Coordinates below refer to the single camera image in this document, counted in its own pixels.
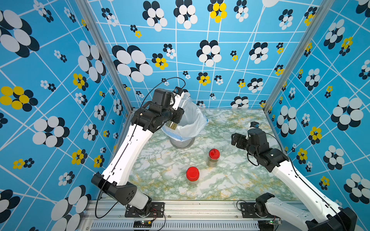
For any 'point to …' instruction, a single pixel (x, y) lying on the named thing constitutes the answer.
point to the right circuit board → (274, 222)
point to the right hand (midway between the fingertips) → (240, 136)
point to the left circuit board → (142, 224)
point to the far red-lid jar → (214, 155)
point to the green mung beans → (171, 125)
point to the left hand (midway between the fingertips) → (181, 108)
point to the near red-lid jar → (192, 174)
